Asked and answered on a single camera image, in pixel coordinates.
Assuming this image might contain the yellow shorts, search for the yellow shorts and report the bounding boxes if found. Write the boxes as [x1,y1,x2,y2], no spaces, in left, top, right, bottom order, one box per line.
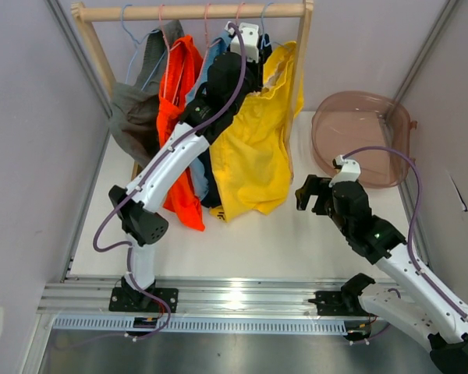
[209,41,296,222]

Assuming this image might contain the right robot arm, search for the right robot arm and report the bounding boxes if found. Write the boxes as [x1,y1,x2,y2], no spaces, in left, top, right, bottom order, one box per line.
[295,175,468,373]

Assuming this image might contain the orange shorts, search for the orange shorts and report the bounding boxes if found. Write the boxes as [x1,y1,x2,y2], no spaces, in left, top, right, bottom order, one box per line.
[156,35,204,231]

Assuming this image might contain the pink hanger of navy shorts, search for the pink hanger of navy shorts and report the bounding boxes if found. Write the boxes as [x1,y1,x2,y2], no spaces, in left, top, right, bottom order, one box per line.
[235,2,246,26]

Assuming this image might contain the pink hanger of orange shorts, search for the pink hanger of orange shorts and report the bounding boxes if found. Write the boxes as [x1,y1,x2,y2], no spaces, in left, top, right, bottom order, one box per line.
[158,4,184,104]

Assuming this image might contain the navy blue shorts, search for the navy blue shorts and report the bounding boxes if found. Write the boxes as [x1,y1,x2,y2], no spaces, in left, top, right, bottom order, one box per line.
[201,171,222,208]

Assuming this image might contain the light blue shorts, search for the light blue shorts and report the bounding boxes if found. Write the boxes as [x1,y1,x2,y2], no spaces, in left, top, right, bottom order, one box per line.
[185,30,235,202]

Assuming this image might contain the grey shorts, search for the grey shorts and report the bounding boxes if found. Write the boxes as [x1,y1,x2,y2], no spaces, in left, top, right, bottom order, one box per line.
[108,29,177,168]

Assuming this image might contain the blue hanger of grey shorts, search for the blue hanger of grey shorts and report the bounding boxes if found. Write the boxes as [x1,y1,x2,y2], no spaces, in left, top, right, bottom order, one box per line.
[120,4,168,93]

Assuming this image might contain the translucent pink plastic basket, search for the translucent pink plastic basket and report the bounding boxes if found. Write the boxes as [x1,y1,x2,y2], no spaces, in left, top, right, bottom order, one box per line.
[311,91,417,189]

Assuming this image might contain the wooden clothes rack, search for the wooden clothes rack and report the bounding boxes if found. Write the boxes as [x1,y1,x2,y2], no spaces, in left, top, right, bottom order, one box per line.
[70,1,314,168]

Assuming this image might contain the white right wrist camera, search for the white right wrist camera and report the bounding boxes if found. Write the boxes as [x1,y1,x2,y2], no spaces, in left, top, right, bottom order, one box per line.
[329,155,361,187]

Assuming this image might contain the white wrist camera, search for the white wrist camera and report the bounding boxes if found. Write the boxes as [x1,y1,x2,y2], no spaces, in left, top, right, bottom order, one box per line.
[225,23,260,63]
[329,155,361,187]

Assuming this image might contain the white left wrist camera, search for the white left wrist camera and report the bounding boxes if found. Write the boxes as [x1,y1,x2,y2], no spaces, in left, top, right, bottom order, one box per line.
[225,23,260,63]

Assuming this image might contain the slotted cable duct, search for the slotted cable duct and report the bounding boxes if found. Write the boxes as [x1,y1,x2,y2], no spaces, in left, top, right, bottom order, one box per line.
[52,315,347,336]

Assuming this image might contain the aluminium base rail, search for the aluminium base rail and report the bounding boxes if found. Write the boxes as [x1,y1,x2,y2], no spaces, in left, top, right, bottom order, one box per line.
[37,277,346,319]

